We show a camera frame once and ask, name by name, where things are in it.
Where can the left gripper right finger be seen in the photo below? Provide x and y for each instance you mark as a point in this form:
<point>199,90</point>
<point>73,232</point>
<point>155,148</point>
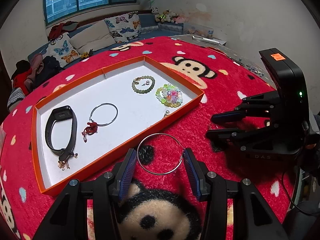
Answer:
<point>195,175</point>

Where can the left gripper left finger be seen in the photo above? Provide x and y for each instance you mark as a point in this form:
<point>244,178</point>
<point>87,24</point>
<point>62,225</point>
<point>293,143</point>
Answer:
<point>125,173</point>

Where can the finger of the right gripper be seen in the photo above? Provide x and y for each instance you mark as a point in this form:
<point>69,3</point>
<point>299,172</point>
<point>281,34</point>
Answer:
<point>229,140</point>
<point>228,117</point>

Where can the plain silver bangle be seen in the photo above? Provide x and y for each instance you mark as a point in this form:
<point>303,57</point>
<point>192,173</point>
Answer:
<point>160,154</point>

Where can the silver bangle red charm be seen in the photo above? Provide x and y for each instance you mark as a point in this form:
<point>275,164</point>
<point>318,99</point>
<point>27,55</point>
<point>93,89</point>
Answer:
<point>101,116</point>

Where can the black smart band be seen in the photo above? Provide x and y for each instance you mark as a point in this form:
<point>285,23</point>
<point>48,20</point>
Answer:
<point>60,132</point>

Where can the red monkey print blanket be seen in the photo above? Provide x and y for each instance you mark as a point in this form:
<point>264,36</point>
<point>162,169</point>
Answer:
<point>159,207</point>

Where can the orange shallow box tray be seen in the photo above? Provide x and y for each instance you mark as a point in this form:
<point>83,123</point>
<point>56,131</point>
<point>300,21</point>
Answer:
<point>149,97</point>

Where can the clear storage box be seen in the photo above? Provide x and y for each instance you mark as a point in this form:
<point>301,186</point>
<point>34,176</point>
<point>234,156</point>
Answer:
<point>196,29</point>

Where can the plush toys group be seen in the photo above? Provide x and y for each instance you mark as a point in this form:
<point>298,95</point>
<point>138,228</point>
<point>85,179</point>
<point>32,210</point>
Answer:
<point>167,16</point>

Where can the yellow toy truck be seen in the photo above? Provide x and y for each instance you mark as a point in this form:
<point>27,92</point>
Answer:
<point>87,54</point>

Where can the pile of clothes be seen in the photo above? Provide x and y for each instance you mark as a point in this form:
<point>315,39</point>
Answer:
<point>31,74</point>

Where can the right butterfly pillow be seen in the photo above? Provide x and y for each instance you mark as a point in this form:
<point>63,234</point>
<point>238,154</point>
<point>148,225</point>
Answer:
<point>125,27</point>

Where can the butterfly pillow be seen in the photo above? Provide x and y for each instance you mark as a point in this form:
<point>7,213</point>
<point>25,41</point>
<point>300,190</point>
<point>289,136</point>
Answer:
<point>125,27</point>
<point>61,49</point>

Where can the left butterfly pillow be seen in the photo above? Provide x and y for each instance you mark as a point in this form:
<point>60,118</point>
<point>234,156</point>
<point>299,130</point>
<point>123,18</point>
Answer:
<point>61,49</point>

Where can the blue sofa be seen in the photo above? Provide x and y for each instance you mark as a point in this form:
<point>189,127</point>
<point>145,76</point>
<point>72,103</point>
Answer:
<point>150,28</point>

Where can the beige cushion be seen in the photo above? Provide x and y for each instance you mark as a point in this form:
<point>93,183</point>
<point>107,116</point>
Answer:
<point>93,38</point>

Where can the red clothing on sill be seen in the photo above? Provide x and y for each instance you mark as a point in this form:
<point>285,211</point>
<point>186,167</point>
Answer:
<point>61,28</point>

